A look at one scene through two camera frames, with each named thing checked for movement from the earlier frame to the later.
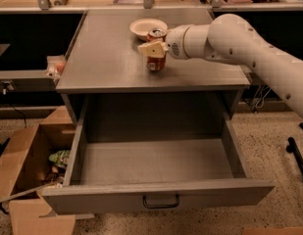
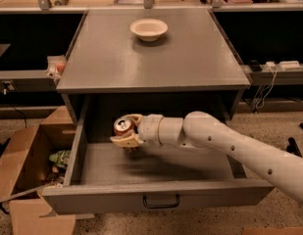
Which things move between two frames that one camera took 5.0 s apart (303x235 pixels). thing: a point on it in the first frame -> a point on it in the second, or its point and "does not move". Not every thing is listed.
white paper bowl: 141,27 does not move
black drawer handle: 162,206 does not move
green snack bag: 61,158 does not move
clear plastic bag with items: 55,65 does not move
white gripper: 175,42 -> 149,129
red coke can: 155,35 -> 123,126
